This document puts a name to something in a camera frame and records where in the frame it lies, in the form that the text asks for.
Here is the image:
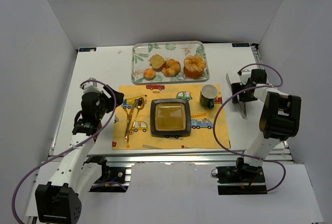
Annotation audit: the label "metal tongs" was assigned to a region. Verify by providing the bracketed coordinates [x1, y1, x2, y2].
[226, 73, 247, 119]

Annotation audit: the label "large round orange bread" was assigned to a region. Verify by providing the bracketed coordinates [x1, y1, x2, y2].
[184, 54, 206, 79]

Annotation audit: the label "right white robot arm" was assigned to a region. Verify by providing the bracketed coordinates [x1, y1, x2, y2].
[230, 68, 302, 177]

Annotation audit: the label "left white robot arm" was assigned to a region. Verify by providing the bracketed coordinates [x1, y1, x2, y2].
[35, 82, 124, 223]

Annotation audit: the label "cut muffin bread piece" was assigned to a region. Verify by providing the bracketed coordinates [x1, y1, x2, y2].
[150, 54, 165, 70]

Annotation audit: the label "croissant shaped bread roll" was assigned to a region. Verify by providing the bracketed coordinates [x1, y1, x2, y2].
[161, 59, 181, 77]

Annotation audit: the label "gold knife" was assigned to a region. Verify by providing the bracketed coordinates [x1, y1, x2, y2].
[124, 99, 141, 139]

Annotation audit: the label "gold spoon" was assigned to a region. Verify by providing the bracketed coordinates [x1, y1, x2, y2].
[130, 97, 145, 134]

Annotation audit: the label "small round bun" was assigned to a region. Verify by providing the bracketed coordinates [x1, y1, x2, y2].
[143, 68, 156, 80]

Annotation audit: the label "gold fork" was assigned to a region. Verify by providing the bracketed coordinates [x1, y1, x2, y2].
[125, 100, 137, 142]

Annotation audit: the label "dark green mug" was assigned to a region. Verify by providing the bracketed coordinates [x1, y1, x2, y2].
[200, 85, 218, 109]

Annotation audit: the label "floral white serving tray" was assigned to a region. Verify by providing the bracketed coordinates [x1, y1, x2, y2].
[131, 41, 210, 85]

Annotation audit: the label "right blue corner label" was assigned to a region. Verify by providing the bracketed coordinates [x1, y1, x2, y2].
[232, 43, 250, 48]

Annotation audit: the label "blue corner label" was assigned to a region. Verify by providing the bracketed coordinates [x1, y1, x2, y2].
[78, 47, 96, 52]
[232, 43, 250, 48]

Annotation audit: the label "left blue corner label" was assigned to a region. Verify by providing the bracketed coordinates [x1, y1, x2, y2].
[78, 47, 96, 52]

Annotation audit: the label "black square plate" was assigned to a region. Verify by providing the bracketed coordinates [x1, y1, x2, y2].
[150, 99, 191, 138]

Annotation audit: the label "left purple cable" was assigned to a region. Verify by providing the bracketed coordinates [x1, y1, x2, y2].
[11, 80, 128, 224]

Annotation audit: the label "purple cable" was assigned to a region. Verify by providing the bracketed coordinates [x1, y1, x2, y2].
[211, 63, 287, 193]
[11, 80, 128, 224]

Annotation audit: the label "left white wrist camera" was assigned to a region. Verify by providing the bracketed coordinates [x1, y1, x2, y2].
[80, 78, 101, 94]

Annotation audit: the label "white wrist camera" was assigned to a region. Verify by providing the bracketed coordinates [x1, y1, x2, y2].
[80, 78, 101, 94]
[238, 69, 251, 85]

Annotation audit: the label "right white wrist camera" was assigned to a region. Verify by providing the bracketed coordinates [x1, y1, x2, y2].
[238, 69, 251, 85]

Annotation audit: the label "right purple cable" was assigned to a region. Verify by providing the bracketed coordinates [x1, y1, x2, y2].
[211, 63, 287, 193]

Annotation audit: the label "aluminium frame rail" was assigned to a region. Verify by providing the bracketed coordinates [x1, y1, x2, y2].
[47, 149, 293, 169]

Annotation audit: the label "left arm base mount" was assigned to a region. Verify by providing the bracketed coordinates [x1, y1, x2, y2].
[84, 156, 128, 193]

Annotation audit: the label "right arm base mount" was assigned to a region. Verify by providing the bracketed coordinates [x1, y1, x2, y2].
[211, 166, 267, 195]

